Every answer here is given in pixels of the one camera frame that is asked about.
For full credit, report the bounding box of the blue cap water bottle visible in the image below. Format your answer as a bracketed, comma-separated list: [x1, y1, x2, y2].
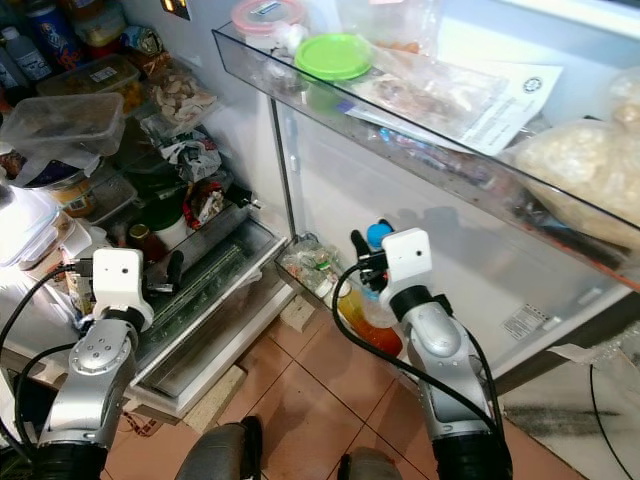
[355, 222, 396, 329]

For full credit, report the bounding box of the white fridge door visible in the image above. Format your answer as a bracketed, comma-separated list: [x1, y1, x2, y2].
[212, 0, 640, 401]

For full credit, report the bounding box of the fridge label sticker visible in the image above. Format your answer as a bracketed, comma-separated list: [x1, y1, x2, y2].
[503, 303, 551, 341]

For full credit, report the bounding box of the fridge control display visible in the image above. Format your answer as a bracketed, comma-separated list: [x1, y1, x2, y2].
[160, 0, 193, 21]

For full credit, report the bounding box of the brown glass bottle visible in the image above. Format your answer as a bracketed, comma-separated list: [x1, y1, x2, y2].
[125, 222, 166, 263]

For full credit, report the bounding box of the clear crisper drawer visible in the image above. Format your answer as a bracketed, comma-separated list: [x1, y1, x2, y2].
[140, 220, 286, 351]

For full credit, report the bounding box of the green lid jar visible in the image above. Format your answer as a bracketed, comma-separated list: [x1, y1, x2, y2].
[135, 195, 191, 251]

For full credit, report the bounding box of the bag of small packets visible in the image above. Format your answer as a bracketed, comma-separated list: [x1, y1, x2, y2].
[278, 240, 346, 296]

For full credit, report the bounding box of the orange juice bottle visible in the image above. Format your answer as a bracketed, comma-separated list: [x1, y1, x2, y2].
[335, 283, 406, 359]

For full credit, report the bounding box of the red dark snack bag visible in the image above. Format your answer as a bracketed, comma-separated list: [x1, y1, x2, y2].
[182, 180, 231, 229]

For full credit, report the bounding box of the small clear door shelf bin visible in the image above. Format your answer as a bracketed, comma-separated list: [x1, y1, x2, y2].
[275, 233, 421, 401]

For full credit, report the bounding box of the white drink carton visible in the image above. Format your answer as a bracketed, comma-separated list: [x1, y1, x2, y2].
[60, 225, 106, 316]

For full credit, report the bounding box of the grey stone block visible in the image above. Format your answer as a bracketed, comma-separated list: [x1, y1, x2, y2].
[280, 295, 318, 331]
[185, 365, 246, 433]

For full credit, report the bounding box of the black white crumpled bag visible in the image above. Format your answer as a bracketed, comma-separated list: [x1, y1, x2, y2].
[160, 130, 223, 181]

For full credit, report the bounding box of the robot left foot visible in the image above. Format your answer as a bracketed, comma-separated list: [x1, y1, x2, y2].
[175, 415, 266, 480]

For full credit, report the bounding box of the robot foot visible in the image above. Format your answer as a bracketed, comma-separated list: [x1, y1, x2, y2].
[175, 415, 266, 480]
[335, 448, 411, 480]

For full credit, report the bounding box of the clear bag of meat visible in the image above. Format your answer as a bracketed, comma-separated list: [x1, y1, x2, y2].
[370, 50, 511, 136]

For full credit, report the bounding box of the bag of mushrooms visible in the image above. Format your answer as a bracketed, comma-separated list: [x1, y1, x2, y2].
[145, 55, 219, 136]

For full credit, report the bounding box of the empty clear plastic container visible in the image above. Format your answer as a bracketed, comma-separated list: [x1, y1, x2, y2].
[2, 92, 126, 176]

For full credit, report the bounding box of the green lid container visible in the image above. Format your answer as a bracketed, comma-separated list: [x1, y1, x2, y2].
[293, 33, 376, 111]

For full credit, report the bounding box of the long clear door shelf bin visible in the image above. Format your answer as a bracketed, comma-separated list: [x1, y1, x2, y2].
[212, 22, 640, 286]

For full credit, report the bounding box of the labelled clear food container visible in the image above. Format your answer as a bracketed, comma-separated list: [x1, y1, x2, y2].
[35, 55, 143, 111]

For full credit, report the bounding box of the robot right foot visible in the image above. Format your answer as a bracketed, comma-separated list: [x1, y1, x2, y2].
[335, 448, 411, 480]

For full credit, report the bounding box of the clear bag of food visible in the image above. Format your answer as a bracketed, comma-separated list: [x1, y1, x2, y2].
[335, 0, 441, 56]

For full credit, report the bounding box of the bag of white grains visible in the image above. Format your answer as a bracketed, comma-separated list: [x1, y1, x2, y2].
[505, 70, 640, 251]

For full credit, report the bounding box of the pink lid container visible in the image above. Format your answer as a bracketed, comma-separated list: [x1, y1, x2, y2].
[230, 0, 308, 61]

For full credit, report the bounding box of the yellow jar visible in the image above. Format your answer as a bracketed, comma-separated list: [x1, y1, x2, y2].
[72, 0, 126, 49]

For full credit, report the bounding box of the white cap plastic bottle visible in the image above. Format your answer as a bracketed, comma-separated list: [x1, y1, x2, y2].
[2, 25, 51, 86]

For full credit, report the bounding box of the blue printed can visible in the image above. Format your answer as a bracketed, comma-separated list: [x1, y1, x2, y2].
[25, 0, 86, 66]

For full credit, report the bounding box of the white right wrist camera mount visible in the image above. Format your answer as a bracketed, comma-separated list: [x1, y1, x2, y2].
[380, 228, 433, 293]

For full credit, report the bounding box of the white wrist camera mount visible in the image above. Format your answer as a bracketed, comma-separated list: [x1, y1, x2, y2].
[91, 248, 154, 331]
[380, 228, 433, 293]

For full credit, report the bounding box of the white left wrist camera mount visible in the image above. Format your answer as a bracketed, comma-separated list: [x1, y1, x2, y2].
[91, 248, 154, 331]

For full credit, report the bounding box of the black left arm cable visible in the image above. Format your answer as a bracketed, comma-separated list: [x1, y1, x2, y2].
[15, 342, 86, 451]
[0, 262, 96, 471]

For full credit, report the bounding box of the thin black floor cable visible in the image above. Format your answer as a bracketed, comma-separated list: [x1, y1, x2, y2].
[588, 365, 623, 480]

